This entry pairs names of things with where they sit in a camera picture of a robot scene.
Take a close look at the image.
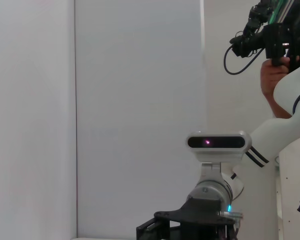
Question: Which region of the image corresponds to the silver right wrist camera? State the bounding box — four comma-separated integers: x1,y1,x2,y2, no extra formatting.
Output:
185,130,253,186

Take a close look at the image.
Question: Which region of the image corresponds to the person bare hand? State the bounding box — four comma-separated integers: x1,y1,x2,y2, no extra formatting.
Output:
260,56,300,101

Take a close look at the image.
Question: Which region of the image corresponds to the person bare forearm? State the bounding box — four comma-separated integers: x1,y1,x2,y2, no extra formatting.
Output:
261,92,294,120

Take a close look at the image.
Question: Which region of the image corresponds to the black teleoperation handle device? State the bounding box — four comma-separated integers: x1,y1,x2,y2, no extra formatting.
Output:
229,0,300,74

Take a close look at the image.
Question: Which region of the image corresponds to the black looped device cable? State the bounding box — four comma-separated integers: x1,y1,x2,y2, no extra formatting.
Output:
223,44,266,76

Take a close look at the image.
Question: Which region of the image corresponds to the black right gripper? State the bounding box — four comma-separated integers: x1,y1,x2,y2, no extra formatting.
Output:
135,196,243,240

